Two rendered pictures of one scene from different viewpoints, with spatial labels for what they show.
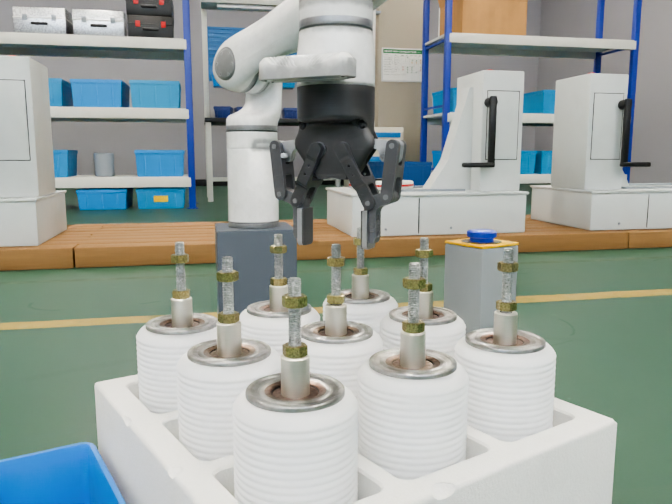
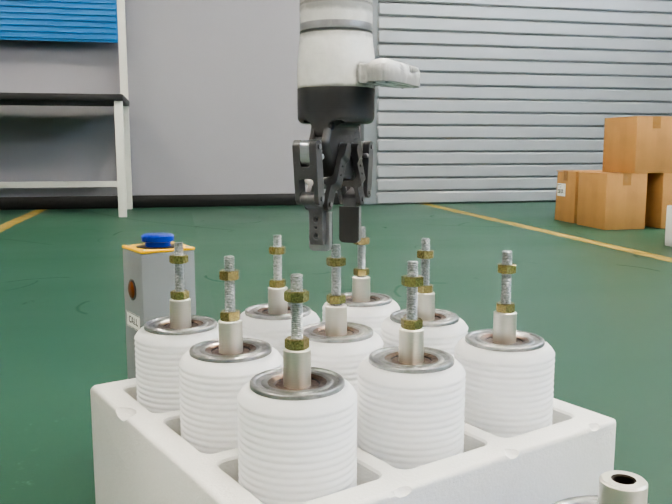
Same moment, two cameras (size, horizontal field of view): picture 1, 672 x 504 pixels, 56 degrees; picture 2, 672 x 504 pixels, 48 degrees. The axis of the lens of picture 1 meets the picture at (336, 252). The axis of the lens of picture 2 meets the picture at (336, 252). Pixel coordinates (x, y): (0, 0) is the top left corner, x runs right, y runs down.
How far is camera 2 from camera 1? 0.97 m
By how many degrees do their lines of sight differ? 89
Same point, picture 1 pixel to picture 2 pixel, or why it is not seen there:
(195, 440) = (459, 442)
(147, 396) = (343, 478)
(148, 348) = (347, 411)
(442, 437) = not seen: hidden behind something
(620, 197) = not seen: outside the picture
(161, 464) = (495, 462)
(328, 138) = (345, 139)
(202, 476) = (515, 440)
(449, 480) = not seen: hidden behind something
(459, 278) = (166, 288)
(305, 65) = (410, 74)
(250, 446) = (550, 376)
